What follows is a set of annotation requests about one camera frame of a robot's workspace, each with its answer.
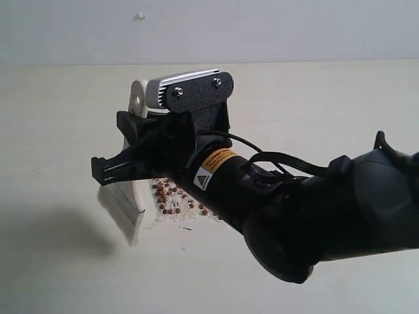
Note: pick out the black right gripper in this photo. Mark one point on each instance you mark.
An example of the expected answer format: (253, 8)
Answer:
(163, 144)

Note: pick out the wide white paint brush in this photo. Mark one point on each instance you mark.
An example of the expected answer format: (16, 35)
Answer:
(123, 201)

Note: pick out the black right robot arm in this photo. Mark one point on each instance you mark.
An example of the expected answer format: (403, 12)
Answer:
(291, 214)

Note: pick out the brown pellets and white crumbs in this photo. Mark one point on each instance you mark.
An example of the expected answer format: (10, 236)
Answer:
(166, 204)

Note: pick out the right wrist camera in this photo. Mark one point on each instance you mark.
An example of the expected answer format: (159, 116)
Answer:
(189, 91)

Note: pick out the white blob on wall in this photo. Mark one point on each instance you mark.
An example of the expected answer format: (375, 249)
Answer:
(139, 17)

